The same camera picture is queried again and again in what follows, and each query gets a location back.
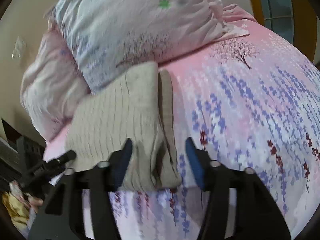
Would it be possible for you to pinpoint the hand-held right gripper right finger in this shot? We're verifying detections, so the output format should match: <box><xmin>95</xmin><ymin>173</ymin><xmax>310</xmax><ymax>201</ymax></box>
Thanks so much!
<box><xmin>184</xmin><ymin>137</ymin><xmax>292</xmax><ymax>240</ymax></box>

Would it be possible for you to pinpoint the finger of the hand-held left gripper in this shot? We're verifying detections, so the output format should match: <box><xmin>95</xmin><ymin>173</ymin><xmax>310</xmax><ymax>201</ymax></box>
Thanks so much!
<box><xmin>46</xmin><ymin>151</ymin><xmax>77</xmax><ymax>168</ymax></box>

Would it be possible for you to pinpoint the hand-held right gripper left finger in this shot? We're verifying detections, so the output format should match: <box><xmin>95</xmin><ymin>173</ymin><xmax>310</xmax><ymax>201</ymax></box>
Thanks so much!
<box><xmin>27</xmin><ymin>138</ymin><xmax>134</xmax><ymax>240</ymax></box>

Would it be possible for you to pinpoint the beige cable knit sweater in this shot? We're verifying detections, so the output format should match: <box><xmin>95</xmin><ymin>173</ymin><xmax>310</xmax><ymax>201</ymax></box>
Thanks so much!
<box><xmin>65</xmin><ymin>62</ymin><xmax>182</xmax><ymax>192</ymax></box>

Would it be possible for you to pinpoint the person's left hand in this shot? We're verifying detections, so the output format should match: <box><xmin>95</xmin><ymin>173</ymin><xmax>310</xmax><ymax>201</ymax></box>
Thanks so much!
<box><xmin>28</xmin><ymin>196</ymin><xmax>45</xmax><ymax>207</ymax></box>

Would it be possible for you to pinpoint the yellow cloth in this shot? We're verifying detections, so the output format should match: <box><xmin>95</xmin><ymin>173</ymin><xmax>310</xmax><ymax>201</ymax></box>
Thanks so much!
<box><xmin>1</xmin><ymin>190</ymin><xmax>30</xmax><ymax>230</ymax></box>

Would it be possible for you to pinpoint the dark furniture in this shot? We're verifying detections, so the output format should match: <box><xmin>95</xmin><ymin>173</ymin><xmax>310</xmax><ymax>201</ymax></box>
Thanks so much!
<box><xmin>0</xmin><ymin>119</ymin><xmax>47</xmax><ymax>188</ymax></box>

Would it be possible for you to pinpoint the pink lavender print bed sheet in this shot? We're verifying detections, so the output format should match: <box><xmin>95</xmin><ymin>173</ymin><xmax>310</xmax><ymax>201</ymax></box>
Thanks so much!
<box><xmin>42</xmin><ymin>2</ymin><xmax>320</xmax><ymax>240</ymax></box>

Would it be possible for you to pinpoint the pink floral pillow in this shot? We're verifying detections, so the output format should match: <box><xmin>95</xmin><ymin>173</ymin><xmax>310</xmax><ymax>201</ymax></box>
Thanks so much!
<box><xmin>20</xmin><ymin>29</ymin><xmax>90</xmax><ymax>140</ymax></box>

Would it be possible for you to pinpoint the tree print floral pillow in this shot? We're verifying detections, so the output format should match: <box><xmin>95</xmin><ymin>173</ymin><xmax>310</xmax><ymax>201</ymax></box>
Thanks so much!
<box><xmin>54</xmin><ymin>0</ymin><xmax>250</xmax><ymax>93</ymax></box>

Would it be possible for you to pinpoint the wooden framed window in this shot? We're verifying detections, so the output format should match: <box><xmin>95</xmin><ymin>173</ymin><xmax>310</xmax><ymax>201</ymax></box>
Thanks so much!
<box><xmin>244</xmin><ymin>0</ymin><xmax>320</xmax><ymax>65</ymax></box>

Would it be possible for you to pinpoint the clear plastic wall item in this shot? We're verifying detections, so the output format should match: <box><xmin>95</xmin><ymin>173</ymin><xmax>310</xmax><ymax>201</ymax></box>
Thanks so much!
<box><xmin>12</xmin><ymin>36</ymin><xmax>27</xmax><ymax>58</ymax></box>

